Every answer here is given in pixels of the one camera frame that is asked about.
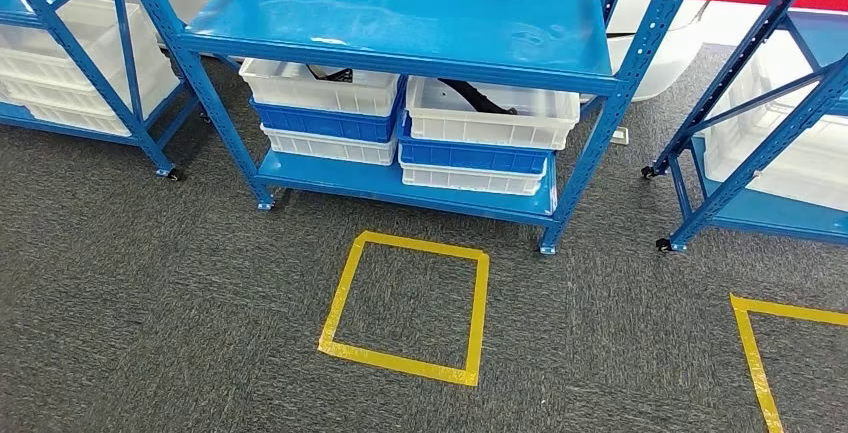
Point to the black plastic piece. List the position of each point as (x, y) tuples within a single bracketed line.
[(334, 75), (477, 99)]

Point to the yellow floor tape mark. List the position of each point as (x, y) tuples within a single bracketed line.
[(404, 364), (748, 350)]

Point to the silver floor plate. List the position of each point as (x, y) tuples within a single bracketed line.
[(620, 136)]

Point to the white car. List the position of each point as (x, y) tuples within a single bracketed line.
[(662, 52)]

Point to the large white plastic bin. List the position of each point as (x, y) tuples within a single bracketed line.
[(40, 79), (795, 165)]

